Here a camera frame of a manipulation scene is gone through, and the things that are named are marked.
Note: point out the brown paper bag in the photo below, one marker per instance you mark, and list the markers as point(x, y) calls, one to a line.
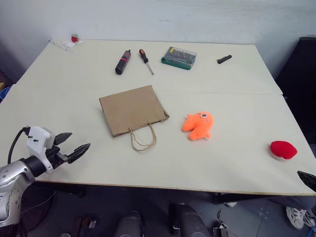
point(130, 111)

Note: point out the orange plush toy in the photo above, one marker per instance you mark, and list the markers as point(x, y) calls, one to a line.
point(198, 124)

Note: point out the grey trouser leg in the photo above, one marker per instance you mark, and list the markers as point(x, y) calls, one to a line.
point(298, 201)

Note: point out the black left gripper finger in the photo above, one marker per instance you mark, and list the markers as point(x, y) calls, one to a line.
point(63, 137)
point(79, 150)

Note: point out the white sneaker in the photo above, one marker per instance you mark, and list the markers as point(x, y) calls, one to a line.
point(297, 217)

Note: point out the small red white object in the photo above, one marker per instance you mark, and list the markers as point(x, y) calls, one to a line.
point(74, 37)

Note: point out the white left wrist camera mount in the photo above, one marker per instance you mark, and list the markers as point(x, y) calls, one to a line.
point(37, 138)

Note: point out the red round plush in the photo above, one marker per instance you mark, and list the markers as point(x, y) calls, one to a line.
point(283, 149)

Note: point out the black bit holder strip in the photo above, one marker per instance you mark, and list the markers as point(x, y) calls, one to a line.
point(224, 59)

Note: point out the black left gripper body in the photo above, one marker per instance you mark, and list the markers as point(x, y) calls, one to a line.
point(55, 155)

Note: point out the dark rounded robot leg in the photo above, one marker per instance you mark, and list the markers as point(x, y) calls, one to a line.
point(190, 222)
point(129, 225)

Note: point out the white flat packet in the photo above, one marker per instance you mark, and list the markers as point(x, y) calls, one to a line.
point(70, 44)

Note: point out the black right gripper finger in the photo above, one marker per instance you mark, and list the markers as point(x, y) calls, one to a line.
point(308, 179)

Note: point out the green screwdriver bit box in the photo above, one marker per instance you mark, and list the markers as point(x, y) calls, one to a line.
point(179, 58)

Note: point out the blue bin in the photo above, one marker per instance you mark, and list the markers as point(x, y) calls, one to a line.
point(5, 93)

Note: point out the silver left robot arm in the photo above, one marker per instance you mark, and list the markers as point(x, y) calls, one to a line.
point(12, 172)

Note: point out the black electric screwdriver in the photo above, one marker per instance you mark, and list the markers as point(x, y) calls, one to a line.
point(122, 63)

